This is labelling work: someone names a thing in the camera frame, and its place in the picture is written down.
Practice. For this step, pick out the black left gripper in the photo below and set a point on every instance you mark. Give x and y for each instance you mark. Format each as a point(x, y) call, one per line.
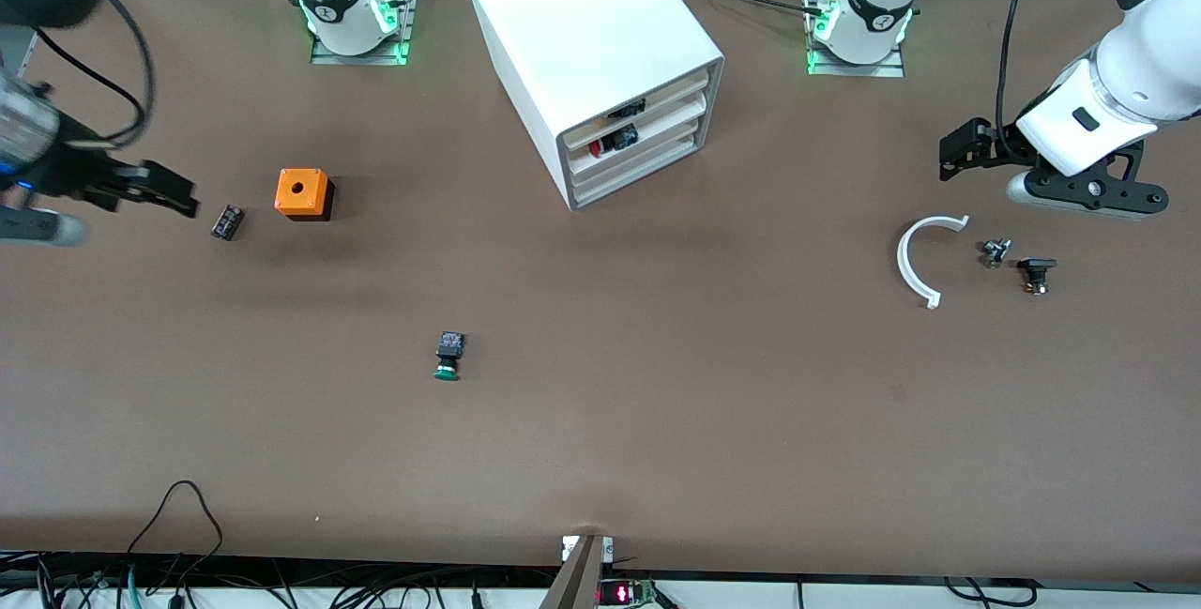
point(1000, 144)

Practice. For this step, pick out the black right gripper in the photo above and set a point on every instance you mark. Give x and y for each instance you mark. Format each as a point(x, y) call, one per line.
point(77, 173)

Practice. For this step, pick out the green mushroom push button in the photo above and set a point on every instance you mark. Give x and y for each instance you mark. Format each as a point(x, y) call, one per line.
point(448, 351)

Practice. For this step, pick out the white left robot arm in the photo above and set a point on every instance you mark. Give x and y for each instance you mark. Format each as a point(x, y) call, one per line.
point(1154, 74)

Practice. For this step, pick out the white drawer with red button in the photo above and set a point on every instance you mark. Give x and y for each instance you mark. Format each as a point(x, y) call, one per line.
point(685, 112)

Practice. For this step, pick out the red push button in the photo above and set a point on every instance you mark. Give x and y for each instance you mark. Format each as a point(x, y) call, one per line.
point(619, 137)

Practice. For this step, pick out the white drawer cabinet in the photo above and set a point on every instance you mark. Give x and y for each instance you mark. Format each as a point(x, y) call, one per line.
point(582, 18)

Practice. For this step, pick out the small black contact block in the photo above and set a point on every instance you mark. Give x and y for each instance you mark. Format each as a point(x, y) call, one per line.
point(227, 222)

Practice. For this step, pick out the small silver metal part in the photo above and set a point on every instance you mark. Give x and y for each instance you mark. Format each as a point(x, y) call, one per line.
point(995, 254)

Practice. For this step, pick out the white curved plastic piece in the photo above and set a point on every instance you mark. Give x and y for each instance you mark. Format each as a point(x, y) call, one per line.
point(903, 262)

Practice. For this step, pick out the orange box with hole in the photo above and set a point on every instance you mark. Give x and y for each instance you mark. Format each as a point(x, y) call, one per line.
point(300, 191)

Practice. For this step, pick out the small device with red display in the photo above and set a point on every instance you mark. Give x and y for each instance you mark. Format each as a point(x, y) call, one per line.
point(619, 593)

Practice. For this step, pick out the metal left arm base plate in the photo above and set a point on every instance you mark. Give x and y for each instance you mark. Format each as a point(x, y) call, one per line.
point(863, 69)

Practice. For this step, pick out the black left camera mount bracket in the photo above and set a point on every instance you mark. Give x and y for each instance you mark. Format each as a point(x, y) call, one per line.
point(1093, 189)

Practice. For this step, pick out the small black switch part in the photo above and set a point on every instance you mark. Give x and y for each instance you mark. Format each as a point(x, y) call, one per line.
point(1036, 265)

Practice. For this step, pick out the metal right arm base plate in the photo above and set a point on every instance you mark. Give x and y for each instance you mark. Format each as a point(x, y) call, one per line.
point(361, 58)

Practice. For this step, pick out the white drawer with black switch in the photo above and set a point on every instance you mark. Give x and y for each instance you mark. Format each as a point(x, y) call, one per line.
point(685, 96)

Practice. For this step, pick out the black switch component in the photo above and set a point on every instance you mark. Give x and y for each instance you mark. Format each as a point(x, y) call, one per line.
point(629, 109)

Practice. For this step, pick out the metal camera mount beam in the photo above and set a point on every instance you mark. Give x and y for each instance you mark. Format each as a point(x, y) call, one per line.
point(577, 581)

